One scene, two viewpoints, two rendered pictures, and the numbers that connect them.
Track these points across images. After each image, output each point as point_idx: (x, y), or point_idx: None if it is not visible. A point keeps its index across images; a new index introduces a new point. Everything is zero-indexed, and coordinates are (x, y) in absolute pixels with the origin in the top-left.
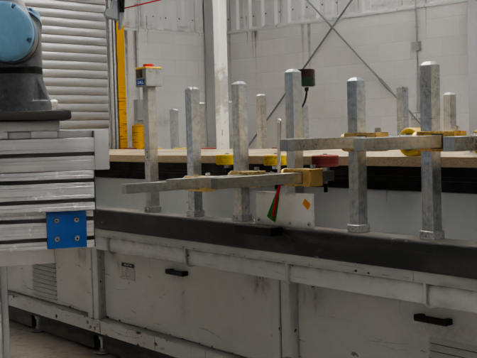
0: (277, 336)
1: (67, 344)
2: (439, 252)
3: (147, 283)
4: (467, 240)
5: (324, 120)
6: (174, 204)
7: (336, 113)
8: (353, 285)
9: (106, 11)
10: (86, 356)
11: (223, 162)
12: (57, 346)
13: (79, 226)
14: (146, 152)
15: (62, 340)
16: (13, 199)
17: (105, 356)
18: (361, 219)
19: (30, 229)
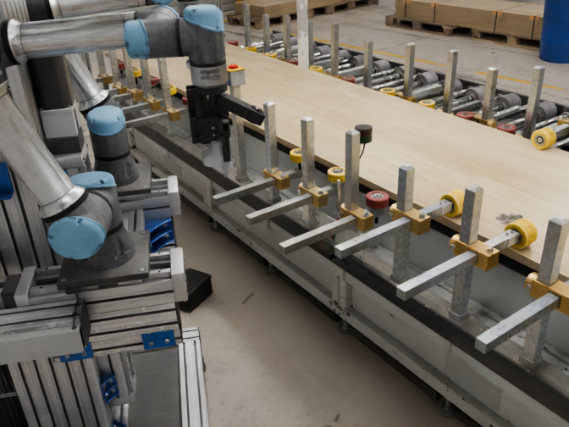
0: (335, 281)
1: (191, 213)
2: (462, 336)
3: None
4: (488, 292)
5: None
6: (260, 157)
7: None
8: (392, 309)
9: (187, 64)
10: (204, 232)
11: (295, 161)
12: (184, 215)
13: (168, 333)
14: (234, 136)
15: (188, 207)
16: (110, 329)
17: (217, 232)
18: (402, 273)
19: (128, 337)
